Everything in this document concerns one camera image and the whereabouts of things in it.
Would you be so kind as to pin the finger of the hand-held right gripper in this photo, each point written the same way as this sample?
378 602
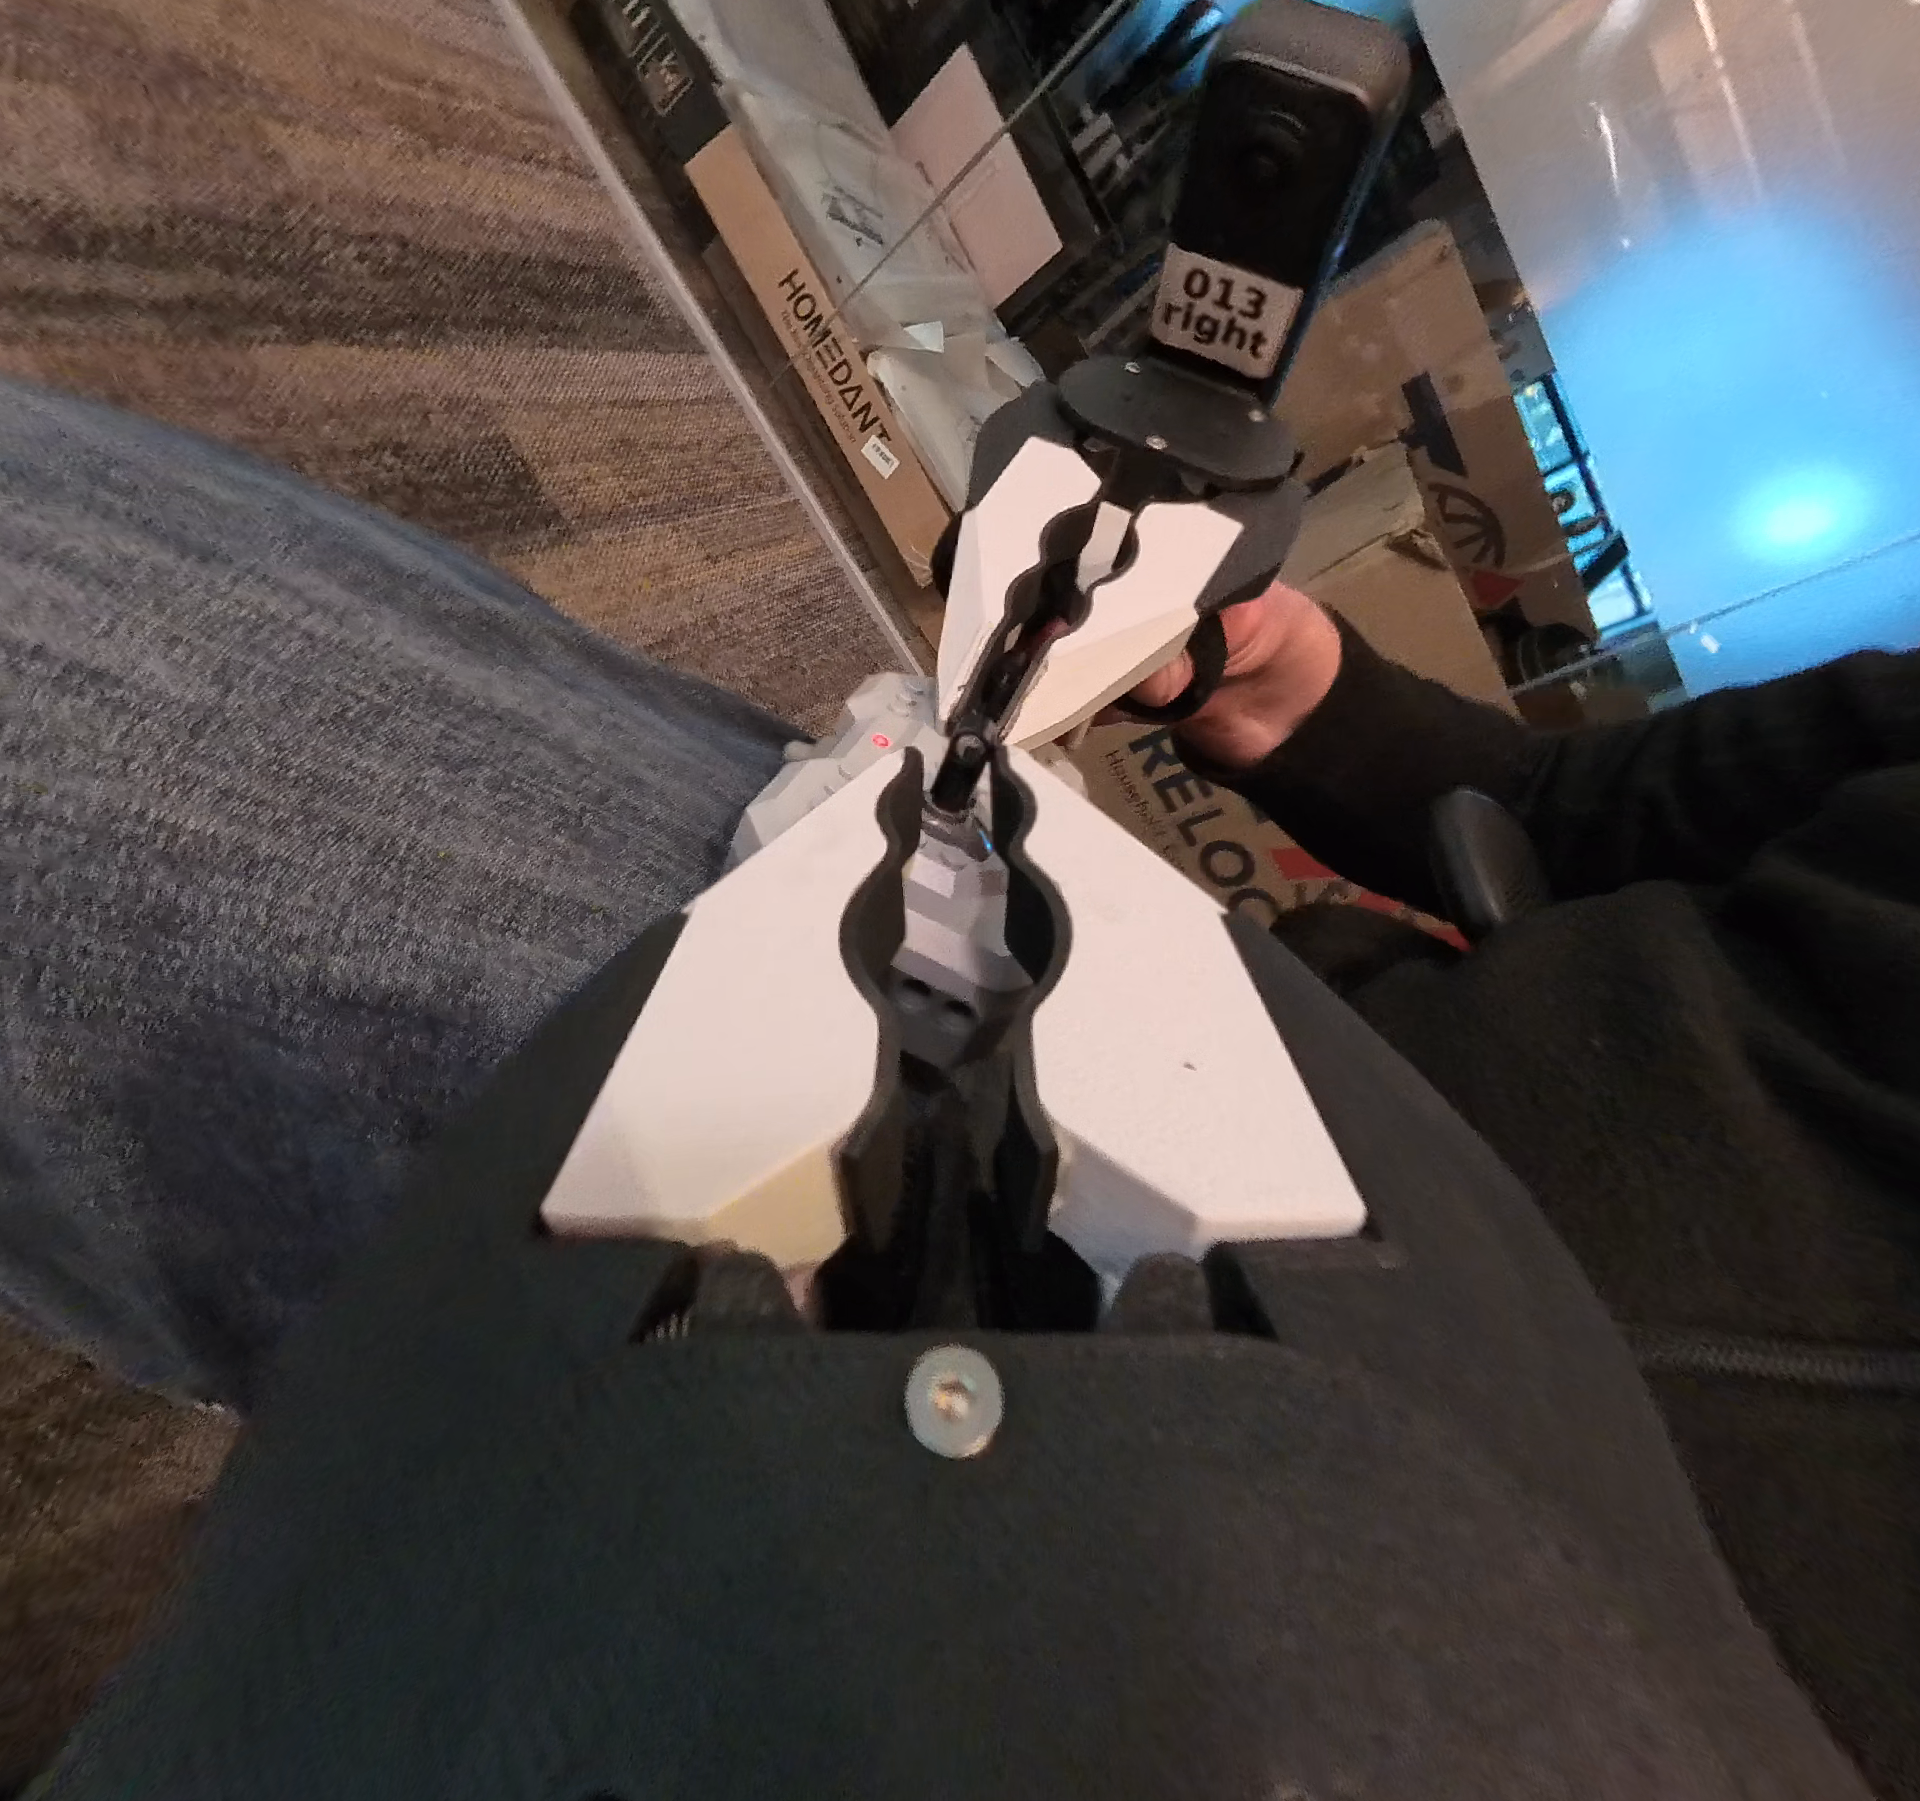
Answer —
1008 573
1158 602

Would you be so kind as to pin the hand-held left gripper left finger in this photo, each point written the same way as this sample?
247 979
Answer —
706 1083

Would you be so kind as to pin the flat white packaged boxes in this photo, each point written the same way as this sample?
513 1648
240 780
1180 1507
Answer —
797 32

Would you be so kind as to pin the grey remote controller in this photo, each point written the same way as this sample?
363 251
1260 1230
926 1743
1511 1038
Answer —
826 752

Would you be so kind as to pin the open-flap cardboard box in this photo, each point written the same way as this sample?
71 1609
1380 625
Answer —
1410 557

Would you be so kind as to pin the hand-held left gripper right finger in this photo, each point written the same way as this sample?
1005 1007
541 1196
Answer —
1202 1083

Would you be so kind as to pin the grey chair armrest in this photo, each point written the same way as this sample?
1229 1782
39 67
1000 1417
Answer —
1492 856

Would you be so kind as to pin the person's right hand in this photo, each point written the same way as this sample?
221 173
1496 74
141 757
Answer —
1277 686

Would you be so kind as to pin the person's right forearm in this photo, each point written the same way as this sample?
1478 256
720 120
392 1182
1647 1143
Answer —
1563 797

